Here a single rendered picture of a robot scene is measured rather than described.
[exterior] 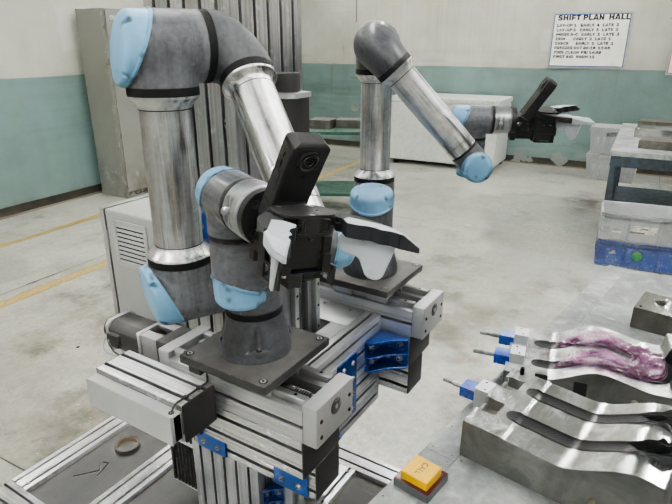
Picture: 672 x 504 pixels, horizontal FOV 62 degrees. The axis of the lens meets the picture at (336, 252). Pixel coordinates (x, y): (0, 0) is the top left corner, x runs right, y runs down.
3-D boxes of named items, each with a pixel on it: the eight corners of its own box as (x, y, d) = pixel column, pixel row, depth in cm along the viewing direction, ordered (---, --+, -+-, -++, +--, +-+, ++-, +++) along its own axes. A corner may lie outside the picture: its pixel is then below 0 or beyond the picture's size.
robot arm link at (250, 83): (246, 43, 105) (340, 279, 91) (189, 43, 99) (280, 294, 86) (264, -5, 95) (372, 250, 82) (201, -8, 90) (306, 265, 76)
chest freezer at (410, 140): (506, 163, 804) (513, 95, 771) (493, 173, 741) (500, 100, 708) (407, 153, 872) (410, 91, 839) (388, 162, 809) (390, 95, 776)
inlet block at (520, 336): (477, 344, 159) (479, 327, 157) (480, 336, 163) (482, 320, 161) (525, 353, 154) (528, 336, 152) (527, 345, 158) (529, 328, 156)
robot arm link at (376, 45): (376, 7, 128) (507, 166, 137) (378, 9, 138) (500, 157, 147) (339, 43, 131) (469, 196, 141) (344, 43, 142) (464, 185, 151)
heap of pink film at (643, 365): (553, 371, 140) (557, 344, 137) (556, 339, 155) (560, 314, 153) (671, 395, 131) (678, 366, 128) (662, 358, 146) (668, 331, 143)
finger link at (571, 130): (591, 141, 144) (556, 134, 149) (596, 118, 141) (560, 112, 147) (587, 144, 142) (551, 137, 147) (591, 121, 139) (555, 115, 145)
